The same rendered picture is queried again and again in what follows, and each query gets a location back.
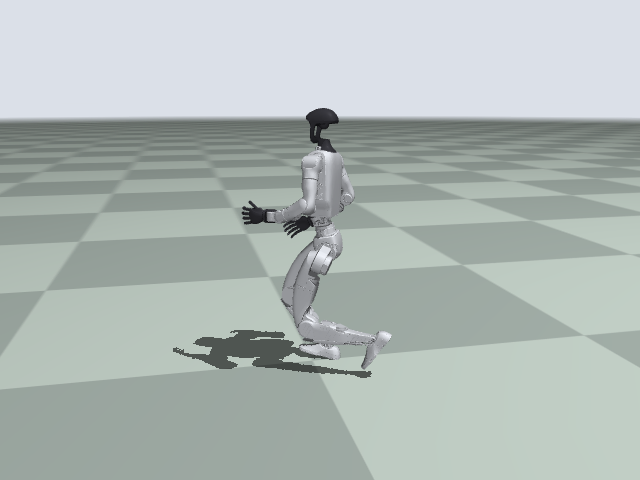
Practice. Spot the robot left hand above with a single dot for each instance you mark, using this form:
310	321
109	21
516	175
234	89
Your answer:
256	215

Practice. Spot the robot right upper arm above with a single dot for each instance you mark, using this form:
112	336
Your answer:
347	192

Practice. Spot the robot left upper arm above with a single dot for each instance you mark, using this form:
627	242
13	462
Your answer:
311	167

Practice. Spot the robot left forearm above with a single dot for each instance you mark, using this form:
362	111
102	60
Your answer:
293	212

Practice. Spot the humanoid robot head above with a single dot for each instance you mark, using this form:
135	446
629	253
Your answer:
321	118

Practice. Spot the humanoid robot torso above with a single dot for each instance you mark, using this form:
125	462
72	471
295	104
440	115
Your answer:
328	199

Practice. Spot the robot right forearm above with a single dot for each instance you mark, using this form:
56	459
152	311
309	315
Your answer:
314	219

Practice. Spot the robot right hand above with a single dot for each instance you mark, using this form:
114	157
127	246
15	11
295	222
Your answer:
302	224

